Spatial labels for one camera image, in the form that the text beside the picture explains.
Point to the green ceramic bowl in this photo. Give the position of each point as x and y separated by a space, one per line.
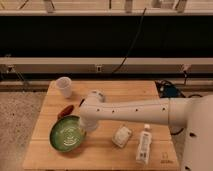
66 134

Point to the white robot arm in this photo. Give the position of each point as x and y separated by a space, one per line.
195 114

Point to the translucent plastic cup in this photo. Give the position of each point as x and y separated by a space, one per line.
64 85

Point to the brown sausage toy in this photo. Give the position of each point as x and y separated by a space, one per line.
66 111

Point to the blue power box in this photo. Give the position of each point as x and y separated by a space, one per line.
168 90

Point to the white squeeze tube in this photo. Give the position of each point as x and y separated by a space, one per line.
145 140

